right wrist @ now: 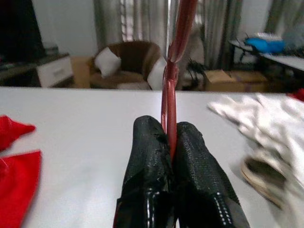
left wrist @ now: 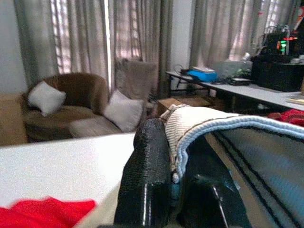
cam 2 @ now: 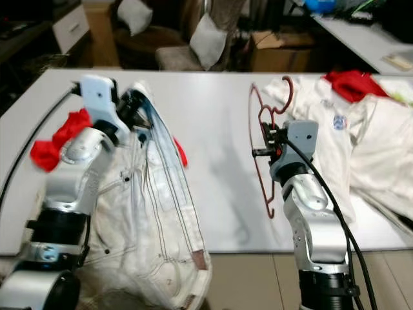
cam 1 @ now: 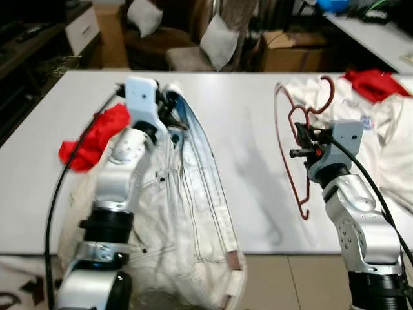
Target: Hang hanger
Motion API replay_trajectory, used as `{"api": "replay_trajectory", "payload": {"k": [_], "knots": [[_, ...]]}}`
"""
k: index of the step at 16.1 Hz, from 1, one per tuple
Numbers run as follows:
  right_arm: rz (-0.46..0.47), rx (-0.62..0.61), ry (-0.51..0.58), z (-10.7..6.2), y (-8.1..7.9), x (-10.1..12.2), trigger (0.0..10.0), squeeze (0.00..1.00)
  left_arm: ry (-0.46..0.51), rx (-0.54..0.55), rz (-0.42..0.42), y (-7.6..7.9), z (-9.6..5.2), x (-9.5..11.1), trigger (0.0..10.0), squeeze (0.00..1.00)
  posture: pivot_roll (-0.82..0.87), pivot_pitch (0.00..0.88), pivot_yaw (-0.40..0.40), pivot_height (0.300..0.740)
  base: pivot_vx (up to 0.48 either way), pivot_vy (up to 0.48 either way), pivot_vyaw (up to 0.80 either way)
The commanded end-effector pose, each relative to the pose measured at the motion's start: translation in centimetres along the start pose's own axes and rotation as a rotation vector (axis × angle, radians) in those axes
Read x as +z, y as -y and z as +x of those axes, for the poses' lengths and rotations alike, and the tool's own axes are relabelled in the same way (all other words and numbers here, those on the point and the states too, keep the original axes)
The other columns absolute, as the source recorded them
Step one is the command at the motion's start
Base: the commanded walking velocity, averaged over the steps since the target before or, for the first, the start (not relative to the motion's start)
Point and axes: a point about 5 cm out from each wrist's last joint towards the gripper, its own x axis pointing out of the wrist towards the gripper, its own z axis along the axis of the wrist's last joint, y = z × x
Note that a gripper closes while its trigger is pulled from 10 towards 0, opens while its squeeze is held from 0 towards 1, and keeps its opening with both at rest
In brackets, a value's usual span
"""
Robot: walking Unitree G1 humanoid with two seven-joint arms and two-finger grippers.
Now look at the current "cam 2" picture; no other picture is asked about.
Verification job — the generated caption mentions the cream white jacket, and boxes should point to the cream white jacket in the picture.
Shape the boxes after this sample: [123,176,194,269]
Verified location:
[39,81,214,310]

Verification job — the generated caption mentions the dark brown armchair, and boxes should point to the dark brown armchair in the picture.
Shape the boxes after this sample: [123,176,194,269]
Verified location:
[111,0,185,70]

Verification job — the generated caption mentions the beige upholstered chair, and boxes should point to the beige upholstered chair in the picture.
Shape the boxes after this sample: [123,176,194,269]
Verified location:
[155,0,249,72]

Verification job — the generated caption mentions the white table black legs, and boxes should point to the white table black legs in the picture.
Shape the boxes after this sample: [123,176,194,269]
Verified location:
[0,69,413,256]

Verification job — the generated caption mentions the open cardboard box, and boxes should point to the open cardboard box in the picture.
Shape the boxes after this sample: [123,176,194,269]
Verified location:
[250,30,318,72]

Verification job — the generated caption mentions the red cloth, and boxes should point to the red cloth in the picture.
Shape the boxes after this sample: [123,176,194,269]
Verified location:
[29,108,94,173]
[324,69,392,105]

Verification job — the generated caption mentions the small grey pillow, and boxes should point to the small grey pillow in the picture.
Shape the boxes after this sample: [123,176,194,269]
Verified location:
[116,0,155,37]

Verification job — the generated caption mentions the large grey pillow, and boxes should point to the large grey pillow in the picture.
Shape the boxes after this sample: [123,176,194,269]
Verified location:
[188,13,230,72]

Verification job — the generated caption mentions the white drawer unit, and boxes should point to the white drawer unit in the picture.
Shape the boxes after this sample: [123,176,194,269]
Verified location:
[52,4,92,56]

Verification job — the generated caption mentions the white desk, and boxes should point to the white desk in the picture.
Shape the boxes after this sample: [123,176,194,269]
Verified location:
[311,12,413,74]

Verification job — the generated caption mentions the blue plastic object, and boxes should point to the blue plastic object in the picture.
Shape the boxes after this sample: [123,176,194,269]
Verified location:
[305,0,337,14]

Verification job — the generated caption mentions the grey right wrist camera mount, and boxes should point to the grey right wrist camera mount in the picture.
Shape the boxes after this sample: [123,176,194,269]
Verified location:
[270,119,321,180]

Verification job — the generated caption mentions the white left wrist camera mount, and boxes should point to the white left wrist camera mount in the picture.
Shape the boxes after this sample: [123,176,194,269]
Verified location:
[79,74,131,140]

